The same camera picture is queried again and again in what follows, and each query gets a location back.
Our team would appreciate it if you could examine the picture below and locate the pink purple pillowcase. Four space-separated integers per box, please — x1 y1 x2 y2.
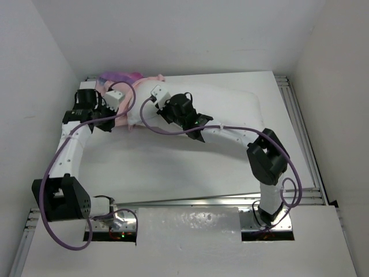
95 72 165 130

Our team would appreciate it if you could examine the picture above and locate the white pillow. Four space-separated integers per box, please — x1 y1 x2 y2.
127 80 265 130

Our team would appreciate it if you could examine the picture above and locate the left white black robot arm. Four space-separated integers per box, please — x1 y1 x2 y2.
32 89 124 222

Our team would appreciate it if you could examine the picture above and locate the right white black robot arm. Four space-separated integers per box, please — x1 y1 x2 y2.
151 91 288 226

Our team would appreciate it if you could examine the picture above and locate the white front cover board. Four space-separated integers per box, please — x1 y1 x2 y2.
22 206 356 276

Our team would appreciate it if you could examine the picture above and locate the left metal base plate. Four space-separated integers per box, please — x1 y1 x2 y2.
90 209 138 233

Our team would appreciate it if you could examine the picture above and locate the metal base plate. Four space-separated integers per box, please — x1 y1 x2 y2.
239 206 293 232
90 209 138 233

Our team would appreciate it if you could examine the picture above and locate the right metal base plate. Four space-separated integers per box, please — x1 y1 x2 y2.
239 206 293 232

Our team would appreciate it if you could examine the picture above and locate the aluminium frame rail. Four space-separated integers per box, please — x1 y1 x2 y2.
275 76 330 205

